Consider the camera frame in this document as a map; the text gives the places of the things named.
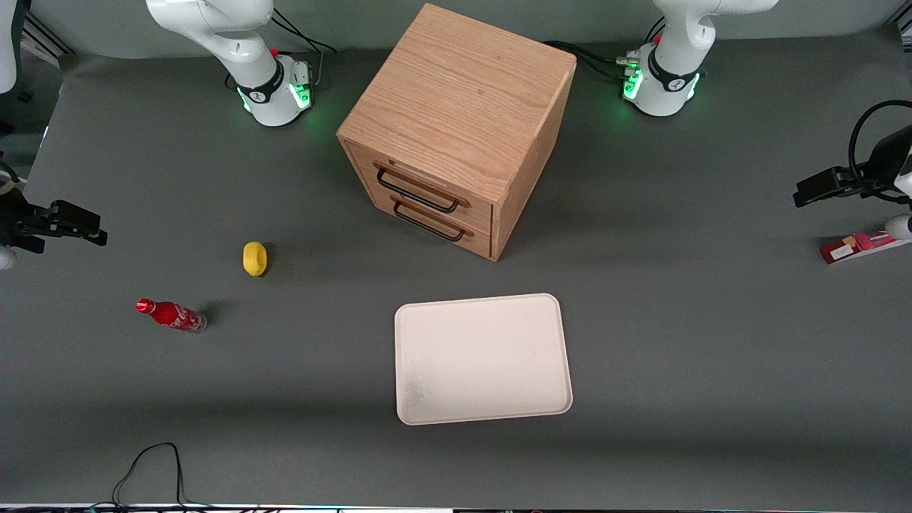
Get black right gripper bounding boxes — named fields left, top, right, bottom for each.
left=0, top=190, right=108, bottom=255

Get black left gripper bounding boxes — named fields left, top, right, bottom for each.
left=794, top=125, right=912, bottom=209

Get red cookie box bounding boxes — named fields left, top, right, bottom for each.
left=819, top=229, right=912, bottom=265

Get cream plastic tray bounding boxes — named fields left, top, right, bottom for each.
left=394, top=293, right=574, bottom=426

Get red cola bottle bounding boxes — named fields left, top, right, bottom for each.
left=135, top=298, right=208, bottom=334

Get yellow lemon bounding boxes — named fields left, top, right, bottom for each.
left=242, top=241, right=269, bottom=277

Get wooden drawer front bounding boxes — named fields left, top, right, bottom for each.
left=344, top=140, right=494, bottom=231
left=367, top=187, right=493, bottom=259

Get wooden drawer cabinet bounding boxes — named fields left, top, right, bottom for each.
left=336, top=3, right=578, bottom=262

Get thin black looped cable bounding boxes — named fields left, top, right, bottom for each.
left=110, top=442, right=214, bottom=510

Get black left arm base cables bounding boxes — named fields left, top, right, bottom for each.
left=544, top=17, right=667, bottom=83

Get black arm base cables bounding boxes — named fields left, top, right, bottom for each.
left=544, top=17, right=667, bottom=83
left=269, top=7, right=338, bottom=90

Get black right arm base cables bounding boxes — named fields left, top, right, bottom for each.
left=269, top=7, right=338, bottom=90

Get black wire drawer handle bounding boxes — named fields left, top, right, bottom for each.
left=393, top=199, right=467, bottom=243
left=375, top=166, right=462, bottom=214

